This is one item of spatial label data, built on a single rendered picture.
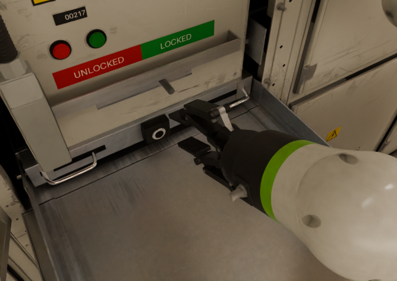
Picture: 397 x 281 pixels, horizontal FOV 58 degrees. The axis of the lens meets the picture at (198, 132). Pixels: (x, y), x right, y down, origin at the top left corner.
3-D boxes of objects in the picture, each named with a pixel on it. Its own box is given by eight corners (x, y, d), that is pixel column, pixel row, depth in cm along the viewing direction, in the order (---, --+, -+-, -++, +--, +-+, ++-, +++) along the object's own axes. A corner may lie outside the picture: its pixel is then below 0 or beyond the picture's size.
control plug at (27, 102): (74, 162, 59) (39, 79, 46) (44, 174, 58) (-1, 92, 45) (59, 131, 64) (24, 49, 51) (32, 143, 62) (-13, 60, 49)
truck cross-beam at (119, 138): (250, 94, 91) (253, 75, 87) (35, 187, 72) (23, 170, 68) (238, 82, 94) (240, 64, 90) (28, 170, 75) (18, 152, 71)
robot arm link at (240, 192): (337, 195, 42) (326, 123, 38) (257, 245, 37) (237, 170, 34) (300, 177, 47) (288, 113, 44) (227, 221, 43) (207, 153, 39)
